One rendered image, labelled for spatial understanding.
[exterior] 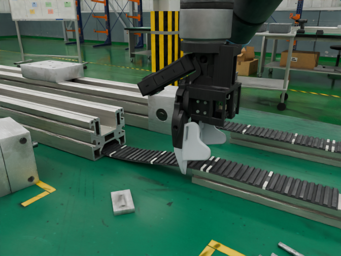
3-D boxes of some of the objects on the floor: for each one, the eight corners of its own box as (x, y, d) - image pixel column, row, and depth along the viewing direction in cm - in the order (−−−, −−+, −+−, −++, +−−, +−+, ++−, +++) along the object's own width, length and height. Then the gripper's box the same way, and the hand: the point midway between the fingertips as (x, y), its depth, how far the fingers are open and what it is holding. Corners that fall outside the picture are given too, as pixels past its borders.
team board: (13, 68, 599) (-8, -37, 527) (30, 65, 644) (13, -33, 572) (76, 72, 561) (63, -41, 489) (90, 68, 606) (79, -37, 534)
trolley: (287, 99, 379) (300, 19, 342) (285, 111, 333) (299, 19, 295) (212, 92, 418) (216, 18, 381) (201, 101, 371) (204, 19, 334)
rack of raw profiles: (64, 44, 1102) (56, -20, 1021) (83, 42, 1170) (76, -18, 1089) (126, 50, 923) (122, -27, 842) (144, 48, 990) (141, -24, 909)
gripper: (222, 46, 34) (212, 194, 42) (250, 40, 44) (238, 161, 52) (162, 43, 39) (163, 179, 46) (200, 37, 48) (196, 150, 56)
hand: (188, 159), depth 50 cm, fingers closed on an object, 5 cm apart
